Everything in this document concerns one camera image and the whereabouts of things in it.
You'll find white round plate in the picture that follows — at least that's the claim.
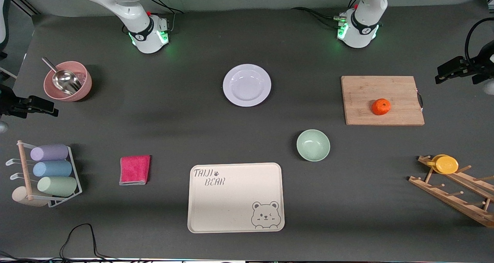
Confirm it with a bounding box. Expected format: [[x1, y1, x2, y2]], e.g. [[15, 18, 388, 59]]
[[223, 64, 272, 107]]

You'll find metal scoop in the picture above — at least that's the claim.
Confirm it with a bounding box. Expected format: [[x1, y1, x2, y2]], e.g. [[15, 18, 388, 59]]
[[42, 57, 83, 95]]

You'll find purple cup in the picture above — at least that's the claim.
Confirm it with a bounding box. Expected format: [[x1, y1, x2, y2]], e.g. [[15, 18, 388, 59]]
[[30, 144, 69, 162]]

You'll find pink bowl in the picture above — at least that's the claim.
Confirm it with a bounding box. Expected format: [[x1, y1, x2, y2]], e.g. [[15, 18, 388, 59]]
[[43, 61, 93, 102]]

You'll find blue cup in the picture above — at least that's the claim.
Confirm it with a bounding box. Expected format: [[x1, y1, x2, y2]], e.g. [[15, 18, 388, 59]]
[[33, 160, 73, 178]]

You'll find green cup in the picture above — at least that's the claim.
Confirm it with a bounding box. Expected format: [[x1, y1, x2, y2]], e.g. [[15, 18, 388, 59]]
[[37, 176, 78, 197]]

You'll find wooden cutting board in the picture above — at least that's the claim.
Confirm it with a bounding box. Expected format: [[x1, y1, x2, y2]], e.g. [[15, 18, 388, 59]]
[[341, 76, 425, 126]]

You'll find yellow mug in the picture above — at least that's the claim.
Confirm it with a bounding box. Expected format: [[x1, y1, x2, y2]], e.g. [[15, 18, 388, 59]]
[[426, 154, 459, 175]]

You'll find beige cup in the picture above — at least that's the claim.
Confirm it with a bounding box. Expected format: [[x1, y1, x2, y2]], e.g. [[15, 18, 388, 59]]
[[12, 186, 49, 207]]

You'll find pink folded cloth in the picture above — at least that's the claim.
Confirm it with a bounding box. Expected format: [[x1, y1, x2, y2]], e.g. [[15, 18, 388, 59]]
[[119, 155, 151, 186]]

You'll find wooden peg mug rack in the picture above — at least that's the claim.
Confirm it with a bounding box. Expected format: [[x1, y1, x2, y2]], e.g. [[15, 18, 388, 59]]
[[408, 155, 494, 229]]

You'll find light green bowl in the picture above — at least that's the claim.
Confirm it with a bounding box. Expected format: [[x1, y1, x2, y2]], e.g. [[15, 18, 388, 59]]
[[296, 129, 331, 162]]

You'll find cream bear print tray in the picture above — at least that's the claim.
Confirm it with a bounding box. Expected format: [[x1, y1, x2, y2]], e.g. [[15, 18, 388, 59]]
[[187, 163, 285, 233]]

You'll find white wire cup rack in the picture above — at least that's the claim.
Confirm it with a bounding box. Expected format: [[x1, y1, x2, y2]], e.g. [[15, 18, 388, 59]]
[[5, 140, 83, 208]]

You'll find black looped table cable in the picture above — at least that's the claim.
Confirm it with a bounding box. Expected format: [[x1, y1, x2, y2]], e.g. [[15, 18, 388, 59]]
[[58, 223, 116, 261]]

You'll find black left base cable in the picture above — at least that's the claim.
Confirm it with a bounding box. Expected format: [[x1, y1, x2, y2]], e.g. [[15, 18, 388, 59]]
[[291, 7, 344, 29]]

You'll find black base cable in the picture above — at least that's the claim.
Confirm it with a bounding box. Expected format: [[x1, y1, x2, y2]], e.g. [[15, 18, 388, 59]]
[[291, 7, 344, 29], [147, 0, 185, 14]]

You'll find black right base cable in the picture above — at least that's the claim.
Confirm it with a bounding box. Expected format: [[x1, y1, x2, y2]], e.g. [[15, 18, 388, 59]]
[[147, 0, 185, 14]]

